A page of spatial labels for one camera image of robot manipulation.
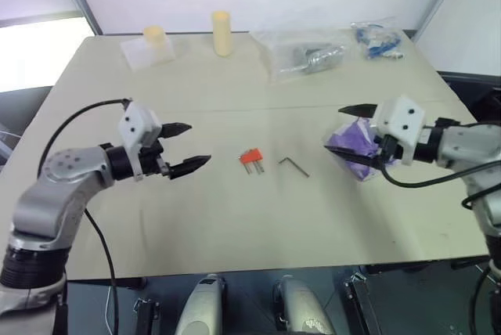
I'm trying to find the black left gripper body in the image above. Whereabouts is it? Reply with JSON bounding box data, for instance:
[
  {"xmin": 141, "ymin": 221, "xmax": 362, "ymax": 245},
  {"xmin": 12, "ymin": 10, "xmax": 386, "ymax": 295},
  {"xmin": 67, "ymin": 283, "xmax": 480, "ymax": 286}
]
[{"xmin": 139, "ymin": 138, "xmax": 174, "ymax": 178}]

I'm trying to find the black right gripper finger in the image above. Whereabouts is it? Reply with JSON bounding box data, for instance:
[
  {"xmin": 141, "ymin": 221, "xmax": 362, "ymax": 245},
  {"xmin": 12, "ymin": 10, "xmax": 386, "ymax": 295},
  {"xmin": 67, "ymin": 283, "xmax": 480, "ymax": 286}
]
[
  {"xmin": 323, "ymin": 146, "xmax": 384, "ymax": 171},
  {"xmin": 337, "ymin": 103, "xmax": 378, "ymax": 119}
]

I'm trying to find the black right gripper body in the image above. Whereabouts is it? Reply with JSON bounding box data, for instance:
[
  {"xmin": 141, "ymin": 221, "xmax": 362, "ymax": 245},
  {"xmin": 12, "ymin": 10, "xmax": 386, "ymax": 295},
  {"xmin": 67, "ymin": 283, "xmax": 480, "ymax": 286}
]
[{"xmin": 375, "ymin": 134, "xmax": 405, "ymax": 165}]

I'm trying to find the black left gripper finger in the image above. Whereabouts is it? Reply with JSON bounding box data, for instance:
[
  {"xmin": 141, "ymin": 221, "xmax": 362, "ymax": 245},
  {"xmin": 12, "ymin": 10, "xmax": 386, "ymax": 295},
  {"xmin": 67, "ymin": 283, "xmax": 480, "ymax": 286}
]
[
  {"xmin": 168, "ymin": 153, "xmax": 213, "ymax": 180},
  {"xmin": 160, "ymin": 121, "xmax": 193, "ymax": 141}
]

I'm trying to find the metal hex key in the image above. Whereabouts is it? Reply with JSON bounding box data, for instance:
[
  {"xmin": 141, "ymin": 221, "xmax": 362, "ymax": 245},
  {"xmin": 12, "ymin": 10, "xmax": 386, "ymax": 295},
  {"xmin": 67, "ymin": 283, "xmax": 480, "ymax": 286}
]
[{"xmin": 278, "ymin": 156, "xmax": 312, "ymax": 178}]

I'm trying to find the red plastic block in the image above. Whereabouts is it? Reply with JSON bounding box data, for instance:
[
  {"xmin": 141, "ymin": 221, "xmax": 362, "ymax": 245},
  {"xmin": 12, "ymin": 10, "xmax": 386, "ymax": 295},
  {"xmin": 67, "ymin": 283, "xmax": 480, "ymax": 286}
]
[{"xmin": 239, "ymin": 148, "xmax": 265, "ymax": 164}]

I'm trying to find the purple item in plastic bag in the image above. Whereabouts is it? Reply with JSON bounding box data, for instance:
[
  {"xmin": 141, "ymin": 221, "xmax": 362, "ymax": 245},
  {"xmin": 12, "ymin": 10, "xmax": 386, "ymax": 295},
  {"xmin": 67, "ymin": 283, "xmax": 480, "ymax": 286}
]
[{"xmin": 322, "ymin": 117, "xmax": 401, "ymax": 184}]

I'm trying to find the plastic bag with blue parts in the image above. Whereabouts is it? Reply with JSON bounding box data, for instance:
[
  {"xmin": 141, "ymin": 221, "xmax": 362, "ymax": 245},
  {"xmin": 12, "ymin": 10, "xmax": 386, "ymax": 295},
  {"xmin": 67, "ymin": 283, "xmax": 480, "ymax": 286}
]
[{"xmin": 349, "ymin": 16, "xmax": 407, "ymax": 61}]

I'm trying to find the plastic bag with metal parts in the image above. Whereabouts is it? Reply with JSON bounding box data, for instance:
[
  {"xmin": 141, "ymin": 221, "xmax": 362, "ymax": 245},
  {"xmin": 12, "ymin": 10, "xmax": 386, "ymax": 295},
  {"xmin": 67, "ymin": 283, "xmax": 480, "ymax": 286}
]
[{"xmin": 249, "ymin": 28, "xmax": 348, "ymax": 86}]

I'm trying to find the short cream foam cylinder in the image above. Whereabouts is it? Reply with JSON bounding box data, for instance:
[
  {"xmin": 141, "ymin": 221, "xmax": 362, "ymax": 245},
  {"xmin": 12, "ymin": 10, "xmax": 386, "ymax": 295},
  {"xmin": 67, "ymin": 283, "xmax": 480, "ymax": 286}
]
[{"xmin": 142, "ymin": 25, "xmax": 166, "ymax": 63}]

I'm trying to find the dark cabinet beside table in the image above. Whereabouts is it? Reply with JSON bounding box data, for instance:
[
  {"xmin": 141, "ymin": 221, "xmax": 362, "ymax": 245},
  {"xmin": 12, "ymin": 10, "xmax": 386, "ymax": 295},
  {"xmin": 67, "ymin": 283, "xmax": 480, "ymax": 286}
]
[{"xmin": 436, "ymin": 70, "xmax": 501, "ymax": 127}]

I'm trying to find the tall cream foam cylinder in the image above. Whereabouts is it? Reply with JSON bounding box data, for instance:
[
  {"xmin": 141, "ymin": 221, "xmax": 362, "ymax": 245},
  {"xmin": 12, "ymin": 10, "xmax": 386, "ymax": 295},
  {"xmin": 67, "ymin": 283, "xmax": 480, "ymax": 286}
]
[{"xmin": 211, "ymin": 10, "xmax": 233, "ymax": 57}]

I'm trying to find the grey rounded robot leg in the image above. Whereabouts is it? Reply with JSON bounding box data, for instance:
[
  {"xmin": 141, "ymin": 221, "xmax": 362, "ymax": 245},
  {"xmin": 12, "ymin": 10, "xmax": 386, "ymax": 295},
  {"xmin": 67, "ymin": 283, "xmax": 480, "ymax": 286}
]
[
  {"xmin": 173, "ymin": 272, "xmax": 229, "ymax": 335},
  {"xmin": 272, "ymin": 273, "xmax": 334, "ymax": 335}
]

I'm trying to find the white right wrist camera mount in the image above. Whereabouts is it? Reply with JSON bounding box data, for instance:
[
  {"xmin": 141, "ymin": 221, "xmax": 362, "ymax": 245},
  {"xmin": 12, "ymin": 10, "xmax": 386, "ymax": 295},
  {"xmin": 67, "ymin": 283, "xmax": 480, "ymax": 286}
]
[{"xmin": 373, "ymin": 95, "xmax": 427, "ymax": 167}]

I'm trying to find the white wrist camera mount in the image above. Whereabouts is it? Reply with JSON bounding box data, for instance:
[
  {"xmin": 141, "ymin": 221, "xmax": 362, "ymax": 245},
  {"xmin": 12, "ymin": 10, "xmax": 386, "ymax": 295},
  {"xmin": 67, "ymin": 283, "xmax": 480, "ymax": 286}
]
[
  {"xmin": 373, "ymin": 95, "xmax": 427, "ymax": 167},
  {"xmin": 117, "ymin": 100, "xmax": 163, "ymax": 182}
]

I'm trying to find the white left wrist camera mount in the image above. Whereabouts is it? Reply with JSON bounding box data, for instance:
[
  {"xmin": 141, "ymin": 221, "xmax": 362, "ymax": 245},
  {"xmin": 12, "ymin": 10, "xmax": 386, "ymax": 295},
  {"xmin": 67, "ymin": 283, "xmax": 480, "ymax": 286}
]
[{"xmin": 117, "ymin": 100, "xmax": 163, "ymax": 182}]

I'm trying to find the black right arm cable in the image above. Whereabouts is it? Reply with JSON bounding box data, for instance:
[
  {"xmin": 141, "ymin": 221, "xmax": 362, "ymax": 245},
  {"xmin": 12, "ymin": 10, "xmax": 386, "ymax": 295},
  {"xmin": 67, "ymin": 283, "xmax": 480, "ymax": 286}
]
[{"xmin": 378, "ymin": 121, "xmax": 501, "ymax": 211}]

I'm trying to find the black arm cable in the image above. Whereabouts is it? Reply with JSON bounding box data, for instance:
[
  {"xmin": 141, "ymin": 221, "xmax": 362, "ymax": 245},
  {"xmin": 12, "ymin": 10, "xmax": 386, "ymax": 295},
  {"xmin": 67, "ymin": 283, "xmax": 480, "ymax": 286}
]
[
  {"xmin": 37, "ymin": 97, "xmax": 132, "ymax": 335},
  {"xmin": 378, "ymin": 121, "xmax": 501, "ymax": 211}
]

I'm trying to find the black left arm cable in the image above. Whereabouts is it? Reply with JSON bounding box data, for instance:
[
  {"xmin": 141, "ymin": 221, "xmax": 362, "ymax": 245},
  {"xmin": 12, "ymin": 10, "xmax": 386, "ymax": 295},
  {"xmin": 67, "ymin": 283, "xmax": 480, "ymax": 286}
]
[{"xmin": 37, "ymin": 97, "xmax": 132, "ymax": 335}]

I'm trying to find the black metal bracket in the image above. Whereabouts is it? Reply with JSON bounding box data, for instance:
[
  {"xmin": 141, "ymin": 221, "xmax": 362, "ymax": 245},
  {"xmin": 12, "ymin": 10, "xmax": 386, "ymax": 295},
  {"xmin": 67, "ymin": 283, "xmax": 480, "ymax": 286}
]
[
  {"xmin": 343, "ymin": 272, "xmax": 384, "ymax": 335},
  {"xmin": 132, "ymin": 297, "xmax": 161, "ymax": 335}
]

